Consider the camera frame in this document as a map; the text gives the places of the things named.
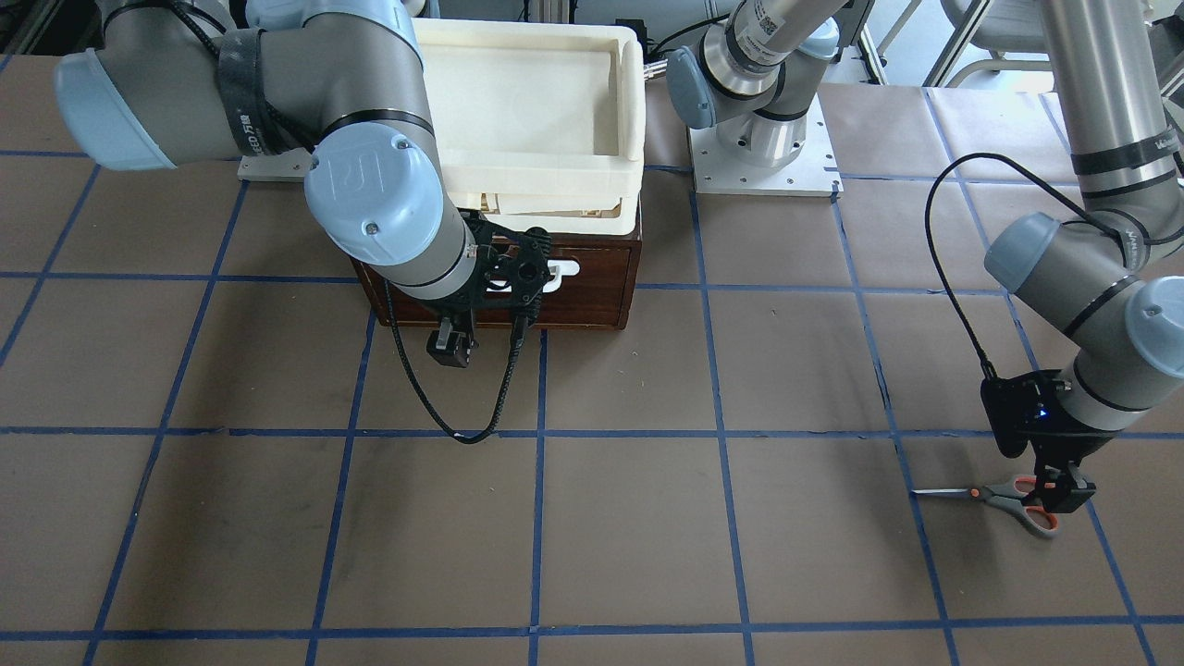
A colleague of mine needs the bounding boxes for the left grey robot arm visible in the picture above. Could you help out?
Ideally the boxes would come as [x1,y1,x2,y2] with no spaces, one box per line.
[665,1,1180,534]

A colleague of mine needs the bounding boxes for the grey orange scissors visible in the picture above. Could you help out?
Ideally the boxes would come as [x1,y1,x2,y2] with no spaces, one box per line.
[910,474,1060,539]

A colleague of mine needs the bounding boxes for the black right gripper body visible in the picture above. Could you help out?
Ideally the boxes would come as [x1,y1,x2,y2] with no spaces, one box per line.
[433,211,551,327]

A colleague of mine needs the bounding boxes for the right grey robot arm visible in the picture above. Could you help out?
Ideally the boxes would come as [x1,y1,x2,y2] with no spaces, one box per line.
[54,1,551,367]

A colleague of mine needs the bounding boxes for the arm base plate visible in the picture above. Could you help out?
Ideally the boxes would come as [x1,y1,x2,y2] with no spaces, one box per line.
[237,149,313,182]
[688,97,845,197]

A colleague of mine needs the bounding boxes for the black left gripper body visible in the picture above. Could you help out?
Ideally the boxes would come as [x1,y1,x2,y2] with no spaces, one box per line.
[980,370,1111,463]

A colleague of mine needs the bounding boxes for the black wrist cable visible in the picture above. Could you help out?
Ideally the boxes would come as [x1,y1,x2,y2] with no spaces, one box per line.
[381,287,530,447]
[924,152,1148,382]

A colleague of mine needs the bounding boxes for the white plastic tray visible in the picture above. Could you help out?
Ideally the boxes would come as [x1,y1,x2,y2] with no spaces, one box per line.
[413,18,646,236]

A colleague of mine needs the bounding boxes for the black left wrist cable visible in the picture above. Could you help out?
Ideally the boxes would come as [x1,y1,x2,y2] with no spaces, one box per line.
[924,152,1148,382]

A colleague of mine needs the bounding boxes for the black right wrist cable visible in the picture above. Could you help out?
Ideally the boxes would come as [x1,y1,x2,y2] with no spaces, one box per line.
[381,287,530,447]

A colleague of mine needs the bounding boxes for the white drawer handle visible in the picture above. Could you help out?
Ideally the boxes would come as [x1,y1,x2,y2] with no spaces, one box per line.
[542,260,581,292]

